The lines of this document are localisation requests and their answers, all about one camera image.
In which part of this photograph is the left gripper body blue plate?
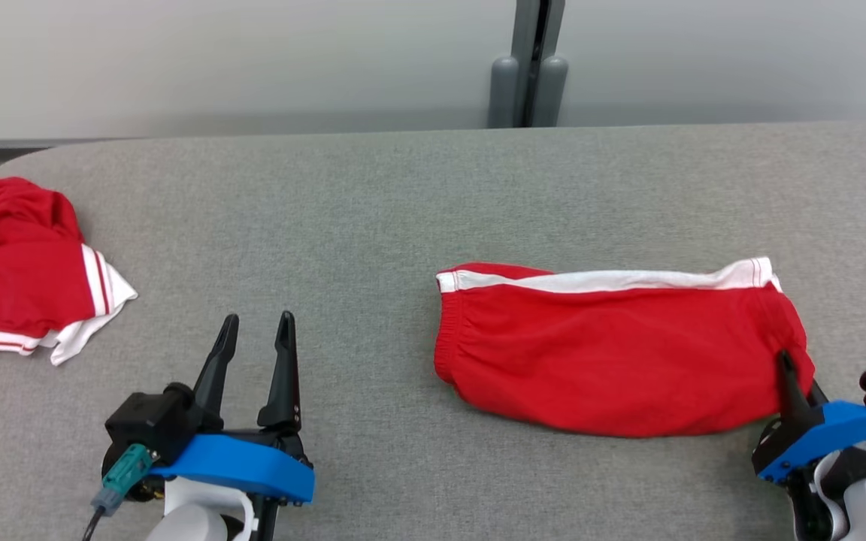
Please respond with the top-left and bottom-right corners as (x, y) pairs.
(151, 428), (316, 541)

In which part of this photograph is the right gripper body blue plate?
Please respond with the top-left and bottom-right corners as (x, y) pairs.
(751, 400), (866, 540)

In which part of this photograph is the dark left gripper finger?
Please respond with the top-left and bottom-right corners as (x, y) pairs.
(194, 314), (241, 434)
(256, 310), (303, 437)

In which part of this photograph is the red shorts white stripe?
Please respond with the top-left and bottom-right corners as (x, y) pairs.
(435, 257), (816, 440)

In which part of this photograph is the red white sports shirt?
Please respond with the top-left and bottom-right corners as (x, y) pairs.
(0, 177), (139, 367)

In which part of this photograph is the black cable teal connector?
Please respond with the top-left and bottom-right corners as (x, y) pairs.
(80, 443), (160, 541)

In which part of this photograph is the grey cylindrical post bumper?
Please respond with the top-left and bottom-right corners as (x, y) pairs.
(534, 54), (569, 128)
(487, 55), (522, 129)

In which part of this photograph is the grey metal partition post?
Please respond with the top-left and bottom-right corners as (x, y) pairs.
(512, 0), (566, 128)

